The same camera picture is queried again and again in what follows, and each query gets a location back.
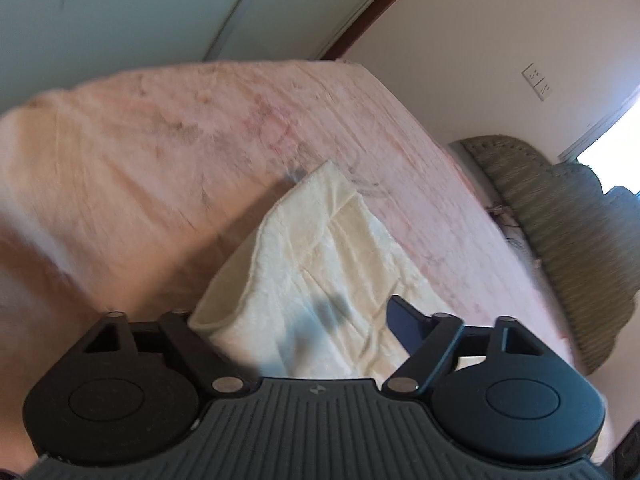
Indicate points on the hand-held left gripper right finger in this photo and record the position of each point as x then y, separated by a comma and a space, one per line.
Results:
402, 325

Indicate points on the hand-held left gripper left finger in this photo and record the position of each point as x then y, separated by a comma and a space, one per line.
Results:
176, 326

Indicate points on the cream towel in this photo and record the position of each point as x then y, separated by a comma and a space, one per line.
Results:
325, 280

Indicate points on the grey pillow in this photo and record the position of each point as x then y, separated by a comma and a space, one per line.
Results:
480, 180

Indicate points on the pink blanket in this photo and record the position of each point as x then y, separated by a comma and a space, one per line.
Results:
175, 160

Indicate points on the green padded headboard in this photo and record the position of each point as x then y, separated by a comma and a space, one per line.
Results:
565, 220

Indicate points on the bright window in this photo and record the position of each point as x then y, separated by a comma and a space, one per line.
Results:
610, 145

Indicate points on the white flower-print wardrobe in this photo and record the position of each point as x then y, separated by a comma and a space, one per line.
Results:
150, 10

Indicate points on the white wall socket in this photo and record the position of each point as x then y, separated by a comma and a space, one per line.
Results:
533, 73
544, 90

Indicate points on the brown wooden door frame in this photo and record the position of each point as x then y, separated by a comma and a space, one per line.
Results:
380, 10

